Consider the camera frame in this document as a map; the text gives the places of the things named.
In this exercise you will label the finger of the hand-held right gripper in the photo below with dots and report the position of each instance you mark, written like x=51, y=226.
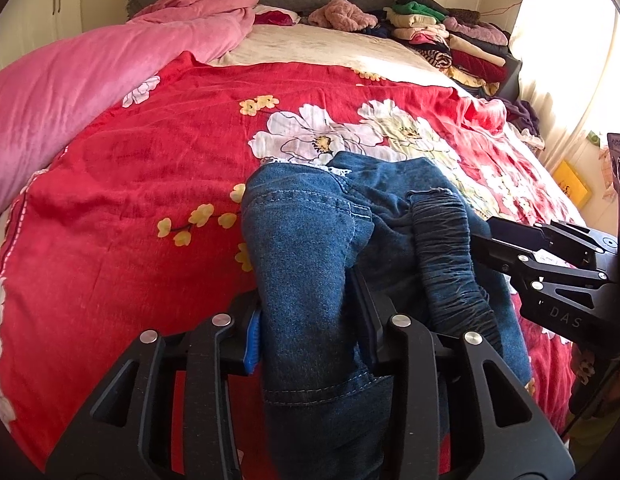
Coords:
x=540, y=240
x=535, y=274

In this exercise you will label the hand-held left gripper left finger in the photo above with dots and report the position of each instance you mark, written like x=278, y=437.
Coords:
x=252, y=345

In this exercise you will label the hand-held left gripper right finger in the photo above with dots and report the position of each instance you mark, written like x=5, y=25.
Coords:
x=375, y=320

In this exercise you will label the blue denim jeans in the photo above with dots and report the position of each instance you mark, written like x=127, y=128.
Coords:
x=300, y=240

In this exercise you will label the yellow box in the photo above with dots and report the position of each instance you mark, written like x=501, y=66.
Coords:
x=572, y=185

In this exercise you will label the purple garment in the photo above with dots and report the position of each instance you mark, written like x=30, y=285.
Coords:
x=522, y=115

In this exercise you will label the cream curtain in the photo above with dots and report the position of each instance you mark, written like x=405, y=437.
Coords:
x=565, y=60

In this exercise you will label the stack of folded clothes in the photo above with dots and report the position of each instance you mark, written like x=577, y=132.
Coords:
x=465, y=45

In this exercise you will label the red floral bed cover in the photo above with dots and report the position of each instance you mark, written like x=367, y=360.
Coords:
x=115, y=185

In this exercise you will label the cream bed sheet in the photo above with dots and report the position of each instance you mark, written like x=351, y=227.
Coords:
x=315, y=45

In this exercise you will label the pink fuzzy garment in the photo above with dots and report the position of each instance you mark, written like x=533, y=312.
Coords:
x=342, y=15

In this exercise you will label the dark red garment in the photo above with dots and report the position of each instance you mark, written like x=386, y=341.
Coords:
x=275, y=17

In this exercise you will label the pink quilt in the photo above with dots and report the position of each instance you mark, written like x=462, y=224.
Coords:
x=65, y=85

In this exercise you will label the cream wardrobe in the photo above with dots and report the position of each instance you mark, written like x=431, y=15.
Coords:
x=35, y=5

